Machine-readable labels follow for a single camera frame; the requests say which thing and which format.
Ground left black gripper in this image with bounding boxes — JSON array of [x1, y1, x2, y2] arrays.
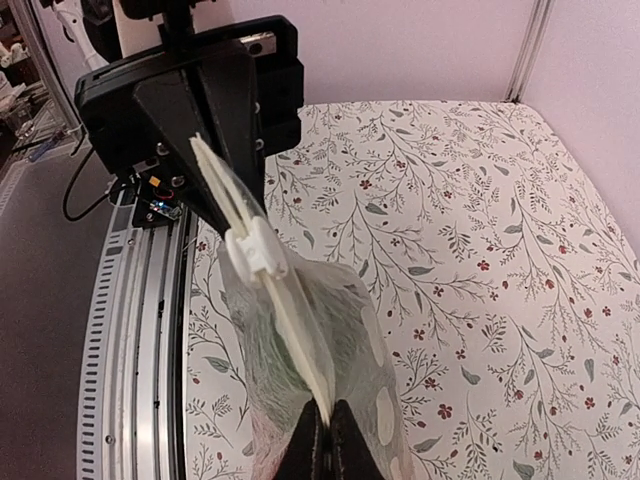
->
[[75, 15, 304, 234]]

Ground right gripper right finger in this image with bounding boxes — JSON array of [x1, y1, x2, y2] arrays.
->
[[327, 400, 384, 480]]

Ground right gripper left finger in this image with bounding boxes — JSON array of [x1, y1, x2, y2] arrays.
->
[[279, 399, 326, 480]]

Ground clear zip top bag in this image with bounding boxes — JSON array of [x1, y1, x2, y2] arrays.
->
[[191, 136, 414, 479]]

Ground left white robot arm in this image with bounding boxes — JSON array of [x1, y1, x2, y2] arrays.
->
[[74, 1, 304, 233]]

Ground floral table mat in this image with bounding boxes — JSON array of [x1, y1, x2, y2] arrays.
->
[[184, 99, 640, 480]]

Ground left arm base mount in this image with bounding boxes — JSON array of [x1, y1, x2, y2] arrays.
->
[[107, 172, 184, 229]]

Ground aluminium front rail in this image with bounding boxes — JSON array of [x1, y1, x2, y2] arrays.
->
[[76, 194, 197, 479]]

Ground right aluminium frame post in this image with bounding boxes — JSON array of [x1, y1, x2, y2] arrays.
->
[[505, 0, 555, 103]]

